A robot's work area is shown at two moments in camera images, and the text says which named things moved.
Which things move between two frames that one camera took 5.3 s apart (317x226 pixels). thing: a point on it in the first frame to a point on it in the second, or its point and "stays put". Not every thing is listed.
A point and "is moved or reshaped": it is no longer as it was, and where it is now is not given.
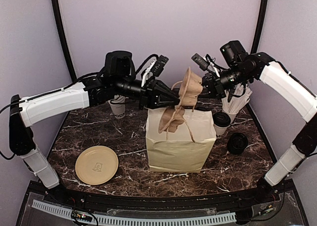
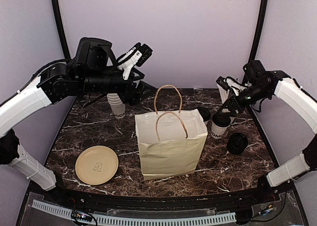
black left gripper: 151,94 to 127,96
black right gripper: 214,85 to 230,103
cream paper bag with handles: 190,148 is moved or reshaped
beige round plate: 96,165 stays put
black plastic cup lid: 221,119 stays put
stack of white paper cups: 118,105 stays put
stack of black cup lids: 237,142 stays put
